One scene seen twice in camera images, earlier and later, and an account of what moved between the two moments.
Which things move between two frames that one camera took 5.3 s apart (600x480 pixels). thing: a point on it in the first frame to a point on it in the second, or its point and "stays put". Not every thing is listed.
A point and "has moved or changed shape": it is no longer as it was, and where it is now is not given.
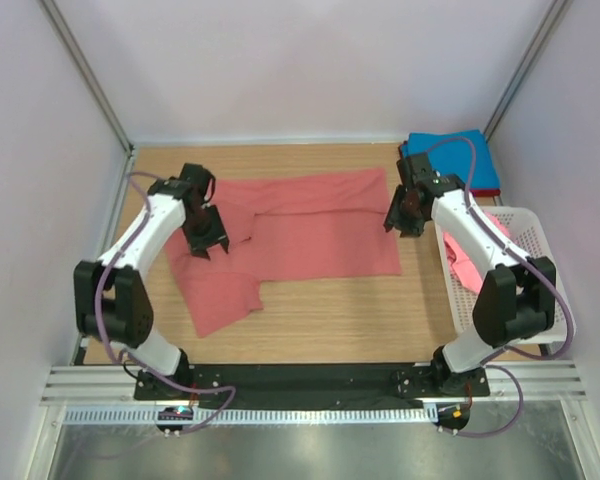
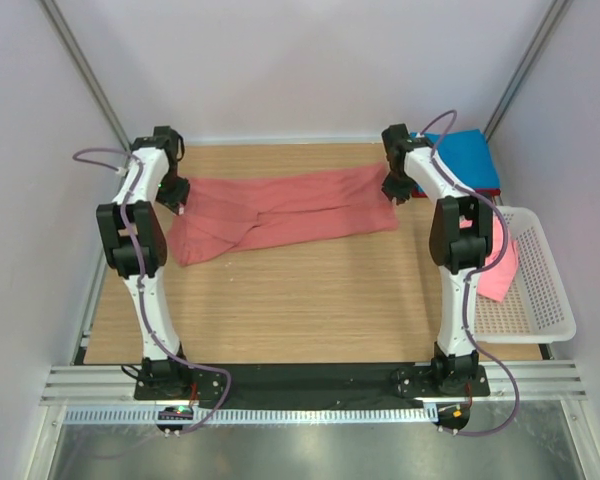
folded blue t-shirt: x=455 y=156 stays put
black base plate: x=309 y=382 stays put
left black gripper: x=217 y=236 to x=179 y=196
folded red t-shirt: x=473 y=192 stays put
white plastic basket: x=529 y=232 stays put
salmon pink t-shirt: x=326 y=225 has moved or changed shape
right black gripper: x=394 y=219 to x=391 y=191
